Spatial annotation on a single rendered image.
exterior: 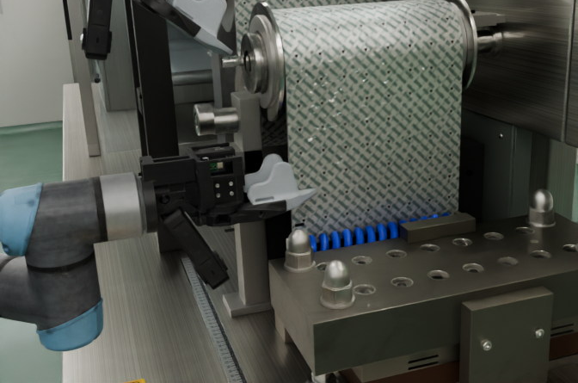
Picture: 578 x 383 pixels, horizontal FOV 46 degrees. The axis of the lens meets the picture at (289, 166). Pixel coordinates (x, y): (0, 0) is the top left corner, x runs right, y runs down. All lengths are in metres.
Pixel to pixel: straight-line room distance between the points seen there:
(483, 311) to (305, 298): 0.18
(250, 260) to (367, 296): 0.26
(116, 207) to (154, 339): 0.24
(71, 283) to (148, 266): 0.37
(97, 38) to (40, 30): 5.52
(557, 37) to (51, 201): 0.61
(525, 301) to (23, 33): 5.84
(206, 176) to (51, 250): 0.19
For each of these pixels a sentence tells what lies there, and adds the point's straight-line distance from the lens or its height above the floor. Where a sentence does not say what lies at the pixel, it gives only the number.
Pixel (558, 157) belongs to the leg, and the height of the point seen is 1.04.
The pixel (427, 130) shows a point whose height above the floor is 1.15.
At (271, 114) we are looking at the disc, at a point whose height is 1.19.
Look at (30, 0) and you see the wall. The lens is 6.34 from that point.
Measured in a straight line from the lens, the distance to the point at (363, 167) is 0.87.
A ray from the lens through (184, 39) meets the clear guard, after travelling 1.83.
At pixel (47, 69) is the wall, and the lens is 6.39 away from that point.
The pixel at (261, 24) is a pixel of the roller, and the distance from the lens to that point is 0.83.
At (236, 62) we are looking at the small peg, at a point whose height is 1.25.
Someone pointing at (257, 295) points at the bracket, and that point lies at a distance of 0.98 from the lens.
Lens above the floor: 1.38
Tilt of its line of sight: 17 degrees down
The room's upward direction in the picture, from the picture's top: 3 degrees counter-clockwise
